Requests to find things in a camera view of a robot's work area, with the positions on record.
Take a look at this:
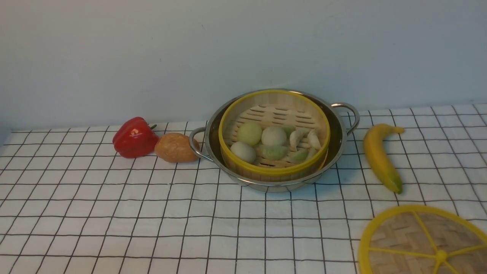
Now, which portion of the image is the green dumpling behind buns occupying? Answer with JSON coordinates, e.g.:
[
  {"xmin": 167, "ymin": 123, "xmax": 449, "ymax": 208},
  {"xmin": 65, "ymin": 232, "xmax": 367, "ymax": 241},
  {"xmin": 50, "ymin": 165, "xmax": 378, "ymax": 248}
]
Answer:
[{"xmin": 282, "ymin": 125, "xmax": 296, "ymax": 138}]

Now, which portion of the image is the white round bun front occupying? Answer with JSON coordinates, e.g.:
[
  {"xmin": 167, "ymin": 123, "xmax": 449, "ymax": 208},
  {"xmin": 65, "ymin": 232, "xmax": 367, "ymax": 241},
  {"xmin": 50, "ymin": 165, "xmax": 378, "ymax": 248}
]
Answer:
[{"xmin": 230, "ymin": 142, "xmax": 257, "ymax": 164}]

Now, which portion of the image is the green dumpling front right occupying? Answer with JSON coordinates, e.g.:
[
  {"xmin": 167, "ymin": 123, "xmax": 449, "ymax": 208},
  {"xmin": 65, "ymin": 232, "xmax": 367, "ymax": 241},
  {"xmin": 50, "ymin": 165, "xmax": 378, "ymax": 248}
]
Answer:
[{"xmin": 288, "ymin": 148, "xmax": 317, "ymax": 164}]

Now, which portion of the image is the brown potato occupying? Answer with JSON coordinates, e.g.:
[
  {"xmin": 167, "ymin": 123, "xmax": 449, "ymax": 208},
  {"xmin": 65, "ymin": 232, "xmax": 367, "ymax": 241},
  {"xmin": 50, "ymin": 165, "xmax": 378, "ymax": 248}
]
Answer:
[{"xmin": 154, "ymin": 132, "xmax": 199, "ymax": 163}]

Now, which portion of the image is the white round bun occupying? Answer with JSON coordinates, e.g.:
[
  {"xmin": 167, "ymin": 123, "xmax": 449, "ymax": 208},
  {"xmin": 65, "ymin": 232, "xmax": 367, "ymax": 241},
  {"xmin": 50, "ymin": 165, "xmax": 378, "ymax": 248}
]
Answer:
[
  {"xmin": 230, "ymin": 142, "xmax": 257, "ymax": 164},
  {"xmin": 261, "ymin": 126, "xmax": 287, "ymax": 146}
]

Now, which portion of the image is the white dumpling right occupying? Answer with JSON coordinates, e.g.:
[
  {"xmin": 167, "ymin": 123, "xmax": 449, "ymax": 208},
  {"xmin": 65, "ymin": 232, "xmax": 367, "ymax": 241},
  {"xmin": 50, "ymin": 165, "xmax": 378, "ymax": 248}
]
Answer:
[{"xmin": 307, "ymin": 129, "xmax": 322, "ymax": 151}]

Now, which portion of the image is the bamboo steamer basket yellow rim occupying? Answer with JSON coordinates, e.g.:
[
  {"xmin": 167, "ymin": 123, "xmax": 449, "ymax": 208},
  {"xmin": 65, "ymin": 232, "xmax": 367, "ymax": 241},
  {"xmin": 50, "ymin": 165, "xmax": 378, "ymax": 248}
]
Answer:
[{"xmin": 218, "ymin": 89, "xmax": 331, "ymax": 182}]

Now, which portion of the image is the green dumpling front left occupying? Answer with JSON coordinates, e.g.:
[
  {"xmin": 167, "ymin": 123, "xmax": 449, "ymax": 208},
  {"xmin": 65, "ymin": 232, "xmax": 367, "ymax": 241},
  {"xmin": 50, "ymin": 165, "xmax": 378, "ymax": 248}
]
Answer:
[{"xmin": 260, "ymin": 145, "xmax": 288, "ymax": 161}]

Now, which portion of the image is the pale green round bun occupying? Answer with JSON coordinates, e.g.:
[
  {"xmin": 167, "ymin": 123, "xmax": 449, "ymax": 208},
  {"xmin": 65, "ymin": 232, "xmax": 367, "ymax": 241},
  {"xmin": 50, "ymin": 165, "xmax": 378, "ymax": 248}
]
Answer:
[{"xmin": 237, "ymin": 121, "xmax": 263, "ymax": 147}]

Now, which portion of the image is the red bell pepper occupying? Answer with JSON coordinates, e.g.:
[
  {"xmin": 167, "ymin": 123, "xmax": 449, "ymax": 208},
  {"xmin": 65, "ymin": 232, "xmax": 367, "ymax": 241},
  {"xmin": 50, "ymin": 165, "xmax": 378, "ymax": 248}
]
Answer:
[{"xmin": 112, "ymin": 117, "xmax": 159, "ymax": 158}]

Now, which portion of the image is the white dumpling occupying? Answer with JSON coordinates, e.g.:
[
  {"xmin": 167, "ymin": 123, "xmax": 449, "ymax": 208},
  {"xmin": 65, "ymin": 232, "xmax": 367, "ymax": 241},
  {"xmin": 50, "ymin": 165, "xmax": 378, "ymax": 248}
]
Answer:
[
  {"xmin": 289, "ymin": 128, "xmax": 310, "ymax": 150},
  {"xmin": 307, "ymin": 129, "xmax": 322, "ymax": 151}
]

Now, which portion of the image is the woven bamboo lid yellow frame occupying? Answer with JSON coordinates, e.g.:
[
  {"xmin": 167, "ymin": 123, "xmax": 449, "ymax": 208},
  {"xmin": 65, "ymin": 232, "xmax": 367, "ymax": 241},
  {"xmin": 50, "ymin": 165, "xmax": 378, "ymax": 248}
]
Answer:
[{"xmin": 358, "ymin": 204, "xmax": 487, "ymax": 274}]

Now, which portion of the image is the white dumpling left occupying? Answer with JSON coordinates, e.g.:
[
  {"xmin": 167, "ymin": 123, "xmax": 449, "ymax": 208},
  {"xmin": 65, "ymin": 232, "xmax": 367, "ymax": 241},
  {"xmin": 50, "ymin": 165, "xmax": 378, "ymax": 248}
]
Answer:
[{"xmin": 289, "ymin": 128, "xmax": 310, "ymax": 150}]

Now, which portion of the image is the yellow banana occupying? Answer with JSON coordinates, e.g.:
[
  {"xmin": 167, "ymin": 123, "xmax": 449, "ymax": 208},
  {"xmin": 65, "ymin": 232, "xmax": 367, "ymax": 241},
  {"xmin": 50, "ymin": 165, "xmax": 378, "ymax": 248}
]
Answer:
[{"xmin": 363, "ymin": 123, "xmax": 405, "ymax": 194}]

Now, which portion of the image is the white round bun centre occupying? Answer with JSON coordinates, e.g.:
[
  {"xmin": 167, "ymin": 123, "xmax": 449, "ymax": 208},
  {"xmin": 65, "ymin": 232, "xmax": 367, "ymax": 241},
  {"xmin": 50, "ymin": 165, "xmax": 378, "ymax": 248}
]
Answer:
[{"xmin": 261, "ymin": 126, "xmax": 287, "ymax": 146}]

